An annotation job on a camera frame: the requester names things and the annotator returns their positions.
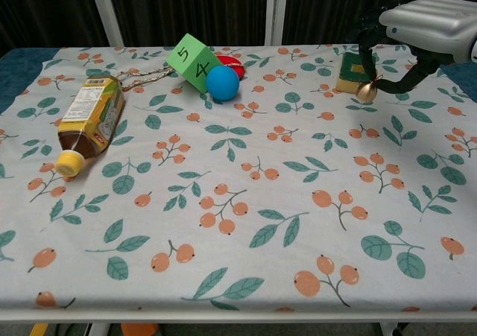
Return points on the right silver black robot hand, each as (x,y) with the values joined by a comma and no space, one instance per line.
(428,23)

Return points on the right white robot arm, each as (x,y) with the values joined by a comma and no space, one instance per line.
(474,49)

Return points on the green yellow sponge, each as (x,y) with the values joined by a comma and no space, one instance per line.
(348,73)

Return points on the dark pleated curtain panel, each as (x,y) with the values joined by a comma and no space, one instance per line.
(328,8)
(190,8)
(41,12)

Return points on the red round disc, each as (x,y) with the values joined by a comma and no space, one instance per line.
(233,63)

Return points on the blue ball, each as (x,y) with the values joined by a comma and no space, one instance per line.
(222,83)

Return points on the green foam number cube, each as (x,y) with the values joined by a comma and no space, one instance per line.
(190,62)

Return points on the floral printed tablecloth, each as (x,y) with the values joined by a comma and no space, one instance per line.
(238,202)

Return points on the tea bottle with yellow cap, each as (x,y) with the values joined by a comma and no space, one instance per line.
(93,112)

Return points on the orange plastic object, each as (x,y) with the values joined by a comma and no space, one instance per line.
(139,329)

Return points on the white metal frame post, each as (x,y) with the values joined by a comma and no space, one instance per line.
(274,12)
(106,12)

